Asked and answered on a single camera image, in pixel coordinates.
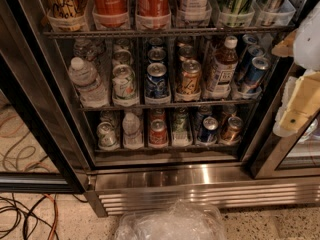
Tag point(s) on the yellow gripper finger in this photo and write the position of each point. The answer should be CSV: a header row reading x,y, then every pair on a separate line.
x,y
285,47
303,103

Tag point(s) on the tea bottle with white cap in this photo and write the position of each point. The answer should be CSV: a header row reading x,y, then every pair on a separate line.
x,y
223,66

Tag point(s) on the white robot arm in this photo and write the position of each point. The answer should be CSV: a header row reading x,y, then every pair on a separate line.
x,y
306,53

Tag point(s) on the orange can bottom shelf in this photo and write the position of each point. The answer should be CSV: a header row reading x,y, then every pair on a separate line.
x,y
231,129

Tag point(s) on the blue can bottom shelf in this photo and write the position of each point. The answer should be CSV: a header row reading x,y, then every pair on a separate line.
x,y
208,130

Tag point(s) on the red can bottom shelf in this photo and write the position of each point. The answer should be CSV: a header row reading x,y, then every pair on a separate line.
x,y
158,133

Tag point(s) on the stainless steel fridge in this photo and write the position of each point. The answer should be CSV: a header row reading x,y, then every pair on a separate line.
x,y
256,169

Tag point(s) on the small water bottle bottom shelf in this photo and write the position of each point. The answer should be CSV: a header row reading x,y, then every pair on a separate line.
x,y
133,138

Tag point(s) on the clear water bottle middle shelf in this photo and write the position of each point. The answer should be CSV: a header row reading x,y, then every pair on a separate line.
x,y
88,83

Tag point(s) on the green white can bottom shelf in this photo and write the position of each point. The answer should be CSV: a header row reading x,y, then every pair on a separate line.
x,y
107,138

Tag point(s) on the fridge sliding glass door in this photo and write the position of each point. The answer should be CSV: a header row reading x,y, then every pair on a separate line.
x,y
35,81

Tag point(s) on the blue energy can front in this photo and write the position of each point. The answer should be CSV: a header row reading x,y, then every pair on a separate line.
x,y
254,75

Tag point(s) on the orange lacroix can front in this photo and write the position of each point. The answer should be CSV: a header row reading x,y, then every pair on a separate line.
x,y
189,77

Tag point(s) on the blue pepsi can front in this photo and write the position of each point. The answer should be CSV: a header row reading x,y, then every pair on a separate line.
x,y
156,81

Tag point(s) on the red coca-cola can right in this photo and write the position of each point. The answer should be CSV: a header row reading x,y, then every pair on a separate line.
x,y
154,11

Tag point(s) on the red coca-cola can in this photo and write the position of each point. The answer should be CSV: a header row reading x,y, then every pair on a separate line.
x,y
111,12
154,11

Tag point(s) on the green white can front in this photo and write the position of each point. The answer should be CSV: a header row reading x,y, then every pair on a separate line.
x,y
124,82

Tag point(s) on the clear plastic bag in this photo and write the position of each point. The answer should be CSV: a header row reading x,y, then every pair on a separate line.
x,y
181,221

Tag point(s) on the red coca-cola can left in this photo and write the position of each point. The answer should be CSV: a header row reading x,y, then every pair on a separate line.
x,y
111,12

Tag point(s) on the top wire shelf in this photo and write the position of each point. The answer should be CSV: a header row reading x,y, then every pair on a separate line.
x,y
173,32

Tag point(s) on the wire shelf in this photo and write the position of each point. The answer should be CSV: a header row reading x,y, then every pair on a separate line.
x,y
173,32
172,105

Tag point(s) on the middle wire shelf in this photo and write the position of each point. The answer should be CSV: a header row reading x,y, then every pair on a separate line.
x,y
172,105

